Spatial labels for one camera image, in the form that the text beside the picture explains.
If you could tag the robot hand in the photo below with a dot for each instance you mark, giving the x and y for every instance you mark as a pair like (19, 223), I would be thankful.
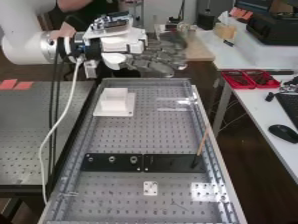
(120, 43)

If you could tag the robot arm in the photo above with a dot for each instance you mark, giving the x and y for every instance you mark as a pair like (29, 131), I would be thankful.
(25, 36)

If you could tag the person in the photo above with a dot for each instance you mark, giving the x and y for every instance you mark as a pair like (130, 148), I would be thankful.
(81, 10)

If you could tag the small white box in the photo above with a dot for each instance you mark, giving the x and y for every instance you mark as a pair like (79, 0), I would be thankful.
(115, 100)

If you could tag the wooden desk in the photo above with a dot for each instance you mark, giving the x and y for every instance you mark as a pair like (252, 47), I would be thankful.
(200, 50)

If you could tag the flat red pad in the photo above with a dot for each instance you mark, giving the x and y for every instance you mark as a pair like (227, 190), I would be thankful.
(7, 84)
(23, 85)

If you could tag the white desk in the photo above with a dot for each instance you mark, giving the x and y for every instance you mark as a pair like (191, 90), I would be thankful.
(267, 120)
(248, 56)

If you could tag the large black box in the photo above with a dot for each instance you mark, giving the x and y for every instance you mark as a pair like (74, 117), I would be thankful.
(275, 28)

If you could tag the thin stick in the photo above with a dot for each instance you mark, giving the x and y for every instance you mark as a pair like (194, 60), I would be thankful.
(202, 146)

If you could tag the black plate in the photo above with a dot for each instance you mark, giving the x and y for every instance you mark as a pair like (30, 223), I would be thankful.
(171, 163)

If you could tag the black keyboard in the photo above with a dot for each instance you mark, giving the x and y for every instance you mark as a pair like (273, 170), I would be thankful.
(291, 108)

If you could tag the small white square plate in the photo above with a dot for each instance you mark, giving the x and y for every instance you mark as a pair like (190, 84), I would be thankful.
(151, 188)

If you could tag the clear box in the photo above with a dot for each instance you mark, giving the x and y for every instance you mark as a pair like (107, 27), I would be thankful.
(218, 173)

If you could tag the black computer mouse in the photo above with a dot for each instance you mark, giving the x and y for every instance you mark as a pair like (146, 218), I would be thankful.
(284, 133)

